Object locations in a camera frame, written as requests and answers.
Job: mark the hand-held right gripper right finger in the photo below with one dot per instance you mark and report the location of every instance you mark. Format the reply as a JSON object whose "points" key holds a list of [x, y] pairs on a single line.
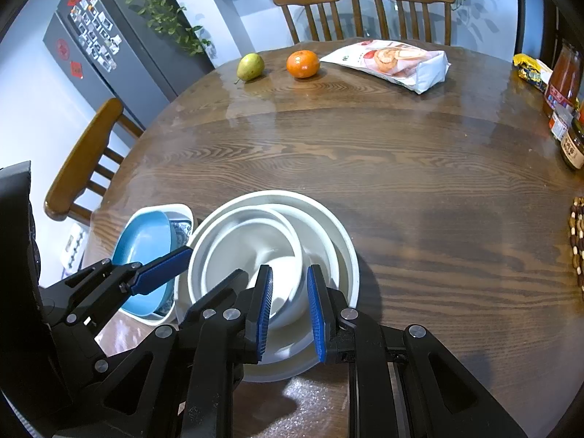
{"points": [[315, 319]]}

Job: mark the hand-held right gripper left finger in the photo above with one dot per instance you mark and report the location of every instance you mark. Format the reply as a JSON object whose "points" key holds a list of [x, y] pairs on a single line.
{"points": [[264, 315]]}

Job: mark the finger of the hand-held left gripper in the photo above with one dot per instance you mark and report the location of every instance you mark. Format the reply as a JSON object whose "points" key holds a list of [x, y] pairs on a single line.
{"points": [[159, 269]]}

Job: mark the blue dish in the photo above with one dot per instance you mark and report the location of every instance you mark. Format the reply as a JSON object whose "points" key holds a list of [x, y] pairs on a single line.
{"points": [[141, 242]]}

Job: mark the white bowl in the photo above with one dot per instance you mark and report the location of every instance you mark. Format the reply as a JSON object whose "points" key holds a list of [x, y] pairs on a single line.
{"points": [[325, 260]]}

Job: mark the large patterned square plate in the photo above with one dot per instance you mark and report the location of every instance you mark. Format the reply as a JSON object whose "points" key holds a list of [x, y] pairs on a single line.
{"points": [[180, 212]]}

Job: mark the deep white ramekin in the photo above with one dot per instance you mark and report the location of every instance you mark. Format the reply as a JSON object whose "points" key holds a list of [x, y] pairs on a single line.
{"points": [[237, 246]]}

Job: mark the large grey bowl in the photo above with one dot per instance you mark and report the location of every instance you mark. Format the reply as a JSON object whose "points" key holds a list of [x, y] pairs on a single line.
{"points": [[337, 242]]}

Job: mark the grey refrigerator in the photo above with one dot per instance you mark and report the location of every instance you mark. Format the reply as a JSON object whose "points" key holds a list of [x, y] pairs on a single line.
{"points": [[137, 68]]}

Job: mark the green pear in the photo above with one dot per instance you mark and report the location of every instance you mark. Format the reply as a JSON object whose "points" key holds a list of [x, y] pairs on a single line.
{"points": [[250, 67]]}

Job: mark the orange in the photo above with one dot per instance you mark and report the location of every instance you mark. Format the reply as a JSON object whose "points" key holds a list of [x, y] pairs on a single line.
{"points": [[303, 65]]}

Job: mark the group of fridge photo magnets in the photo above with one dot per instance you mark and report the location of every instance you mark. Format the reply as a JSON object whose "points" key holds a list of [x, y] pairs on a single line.
{"points": [[96, 27]]}

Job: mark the cake roll snack bag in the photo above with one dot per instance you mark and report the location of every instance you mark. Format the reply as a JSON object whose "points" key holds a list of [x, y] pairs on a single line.
{"points": [[392, 61]]}

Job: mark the wooden bead trivet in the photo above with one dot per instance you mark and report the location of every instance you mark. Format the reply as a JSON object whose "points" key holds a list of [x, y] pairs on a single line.
{"points": [[577, 242]]}

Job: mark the brown sauce jar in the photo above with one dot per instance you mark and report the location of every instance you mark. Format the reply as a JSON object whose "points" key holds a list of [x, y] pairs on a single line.
{"points": [[574, 148]]}

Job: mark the small white-labelled jar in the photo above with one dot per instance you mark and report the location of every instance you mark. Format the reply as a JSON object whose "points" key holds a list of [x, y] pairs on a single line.
{"points": [[559, 125]]}

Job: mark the yellow snack packet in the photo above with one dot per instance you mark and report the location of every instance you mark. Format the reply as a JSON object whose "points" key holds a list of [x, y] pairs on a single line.
{"points": [[531, 73]]}

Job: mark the red sauce bottle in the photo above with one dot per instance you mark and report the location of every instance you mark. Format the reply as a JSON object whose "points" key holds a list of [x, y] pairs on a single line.
{"points": [[563, 82]]}

